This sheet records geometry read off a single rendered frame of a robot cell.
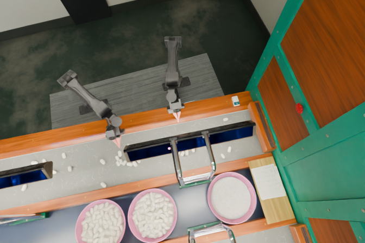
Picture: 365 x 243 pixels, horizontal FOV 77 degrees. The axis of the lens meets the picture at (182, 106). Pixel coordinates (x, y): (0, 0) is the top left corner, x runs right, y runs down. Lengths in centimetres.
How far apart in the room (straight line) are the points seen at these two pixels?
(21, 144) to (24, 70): 151
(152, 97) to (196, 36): 136
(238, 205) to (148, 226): 51
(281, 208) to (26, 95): 257
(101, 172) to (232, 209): 78
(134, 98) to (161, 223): 82
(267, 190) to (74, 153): 115
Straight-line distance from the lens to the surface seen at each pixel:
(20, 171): 127
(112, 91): 174
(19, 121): 285
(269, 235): 146
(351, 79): 86
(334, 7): 89
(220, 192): 141
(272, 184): 143
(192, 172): 138
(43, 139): 168
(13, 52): 337
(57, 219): 165
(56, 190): 159
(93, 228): 151
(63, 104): 183
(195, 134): 107
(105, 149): 152
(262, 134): 139
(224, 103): 152
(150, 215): 141
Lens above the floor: 213
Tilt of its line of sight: 66 degrees down
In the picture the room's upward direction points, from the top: 4 degrees counter-clockwise
